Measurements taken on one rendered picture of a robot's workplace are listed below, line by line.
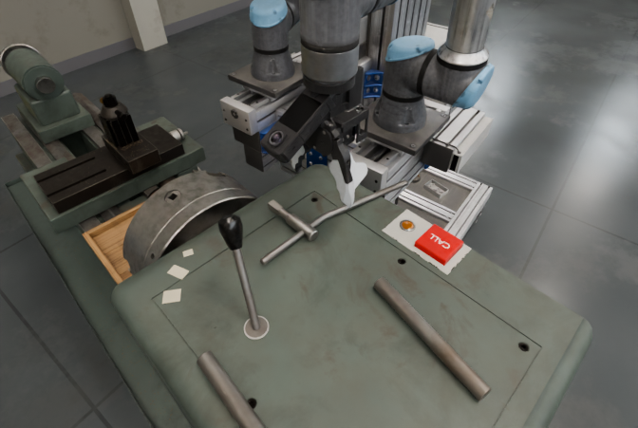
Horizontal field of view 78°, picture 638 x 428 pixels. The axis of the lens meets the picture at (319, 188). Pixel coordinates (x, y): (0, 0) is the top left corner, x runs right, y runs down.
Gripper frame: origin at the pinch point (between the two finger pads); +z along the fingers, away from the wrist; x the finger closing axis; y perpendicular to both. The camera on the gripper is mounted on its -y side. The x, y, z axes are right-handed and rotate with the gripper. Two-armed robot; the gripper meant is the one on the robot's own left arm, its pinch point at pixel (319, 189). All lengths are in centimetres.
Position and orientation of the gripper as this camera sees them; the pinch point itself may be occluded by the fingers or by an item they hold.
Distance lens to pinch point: 66.0
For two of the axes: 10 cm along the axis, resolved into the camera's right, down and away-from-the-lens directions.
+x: -7.0, -4.8, 5.2
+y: 7.1, -4.8, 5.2
